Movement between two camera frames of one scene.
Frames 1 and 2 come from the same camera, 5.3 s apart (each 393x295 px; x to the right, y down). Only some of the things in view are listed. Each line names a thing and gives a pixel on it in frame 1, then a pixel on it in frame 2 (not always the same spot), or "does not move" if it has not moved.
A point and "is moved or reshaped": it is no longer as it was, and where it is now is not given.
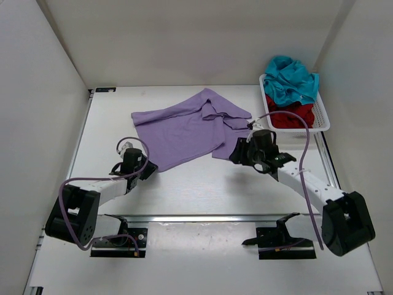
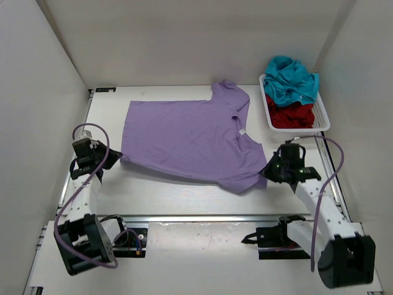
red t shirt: x=286 y=120 does not move
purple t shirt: x=172 y=134 is moved or reshaped
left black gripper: x=147 y=169 -> x=108 y=155
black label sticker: x=105 y=89 does not move
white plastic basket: x=320 y=121 does not move
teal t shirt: x=288 y=81 does not move
